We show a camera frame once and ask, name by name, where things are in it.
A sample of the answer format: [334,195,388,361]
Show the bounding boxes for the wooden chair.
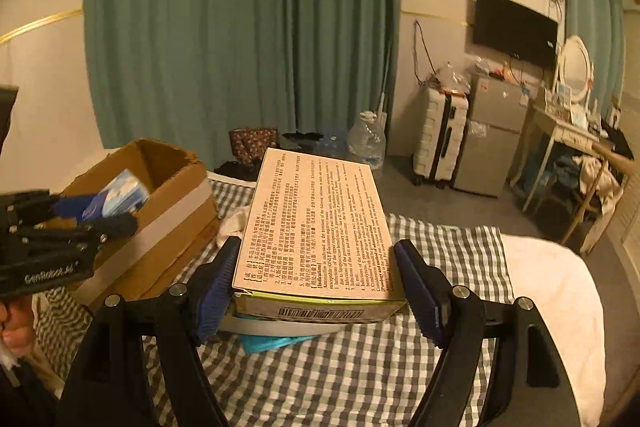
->
[560,142,633,255]

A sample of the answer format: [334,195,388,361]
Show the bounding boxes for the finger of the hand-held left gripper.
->
[0,190,103,228]
[10,213,139,253]

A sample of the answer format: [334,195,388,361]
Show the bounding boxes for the dark clothes pile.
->
[214,131,326,182]

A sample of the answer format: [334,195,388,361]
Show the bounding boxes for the pale clothes on chair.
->
[572,154,626,215]

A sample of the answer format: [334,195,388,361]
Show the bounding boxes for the white suitcase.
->
[412,84,471,188]

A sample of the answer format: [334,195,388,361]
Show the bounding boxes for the white bed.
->
[500,234,606,427]

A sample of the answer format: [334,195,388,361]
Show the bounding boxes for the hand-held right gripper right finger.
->
[392,239,583,427]

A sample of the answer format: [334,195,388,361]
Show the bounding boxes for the dark wall cable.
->
[412,19,436,82]

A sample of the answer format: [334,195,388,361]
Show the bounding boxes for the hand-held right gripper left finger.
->
[57,237,243,427]

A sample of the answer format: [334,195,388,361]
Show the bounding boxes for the person's left hand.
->
[0,296,37,359]

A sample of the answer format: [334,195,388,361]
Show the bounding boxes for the narrow green curtain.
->
[557,0,628,118]

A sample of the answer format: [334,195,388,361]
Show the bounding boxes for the blue white packet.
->
[92,169,151,223]

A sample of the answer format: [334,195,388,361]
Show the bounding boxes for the white stick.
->
[377,72,389,128]

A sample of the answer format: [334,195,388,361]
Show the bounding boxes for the white lace cloth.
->
[220,204,253,248]

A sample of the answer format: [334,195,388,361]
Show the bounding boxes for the checked blanket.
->
[35,172,516,427]

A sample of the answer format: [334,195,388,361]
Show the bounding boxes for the large clear water bottle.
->
[347,111,387,171]

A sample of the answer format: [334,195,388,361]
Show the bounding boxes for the wide green curtain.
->
[82,0,401,168]

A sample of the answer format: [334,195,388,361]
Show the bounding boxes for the pack of small water bottles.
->
[315,129,351,158]

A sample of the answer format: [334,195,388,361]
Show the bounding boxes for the clutter on fridge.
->
[472,57,526,82]

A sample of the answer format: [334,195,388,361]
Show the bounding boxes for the clear plastic bags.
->
[425,62,473,95]

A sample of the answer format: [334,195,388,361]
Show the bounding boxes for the white oval mirror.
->
[556,35,595,105]

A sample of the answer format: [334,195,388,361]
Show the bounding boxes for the white dressing table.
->
[510,102,621,212]

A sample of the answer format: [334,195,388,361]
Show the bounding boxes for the teal foil packet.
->
[240,331,313,356]

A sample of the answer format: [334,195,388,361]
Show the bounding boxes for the black wall television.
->
[472,0,559,68]

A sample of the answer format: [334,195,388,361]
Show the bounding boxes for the brown floral bag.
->
[229,127,279,168]

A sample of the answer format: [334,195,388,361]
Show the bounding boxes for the tan printed medicine box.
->
[232,148,408,324]

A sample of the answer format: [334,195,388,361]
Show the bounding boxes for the brown cardboard box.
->
[37,138,221,313]

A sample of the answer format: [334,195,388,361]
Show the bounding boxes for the white louvred door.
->
[582,187,640,278]

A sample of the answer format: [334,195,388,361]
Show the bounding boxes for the silver mini fridge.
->
[452,74,533,198]

